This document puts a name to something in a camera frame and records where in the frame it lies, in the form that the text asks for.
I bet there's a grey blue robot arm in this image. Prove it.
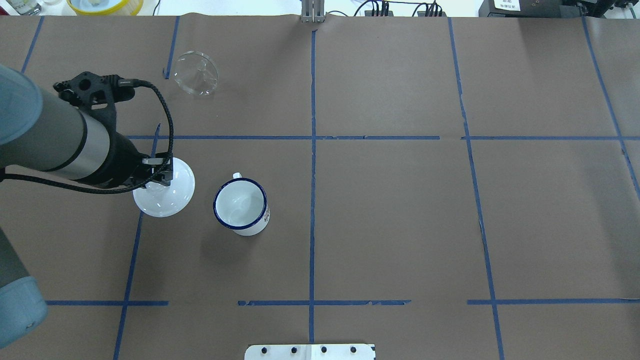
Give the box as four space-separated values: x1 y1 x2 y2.
1 65 171 195

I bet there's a white enamel mug blue rim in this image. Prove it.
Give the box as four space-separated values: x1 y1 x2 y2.
212 172 271 237

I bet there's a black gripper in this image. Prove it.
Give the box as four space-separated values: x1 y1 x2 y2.
107 132 173 189

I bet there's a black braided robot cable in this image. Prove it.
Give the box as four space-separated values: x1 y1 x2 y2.
0 79 175 195

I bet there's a black power strip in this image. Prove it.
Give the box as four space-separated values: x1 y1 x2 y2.
351 0 447 18

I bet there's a grey aluminium frame post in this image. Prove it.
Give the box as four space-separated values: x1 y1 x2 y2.
300 0 326 24

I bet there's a white metal base plate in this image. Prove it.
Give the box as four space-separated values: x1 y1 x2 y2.
244 343 377 360

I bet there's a black equipment box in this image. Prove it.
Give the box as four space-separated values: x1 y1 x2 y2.
477 0 639 19

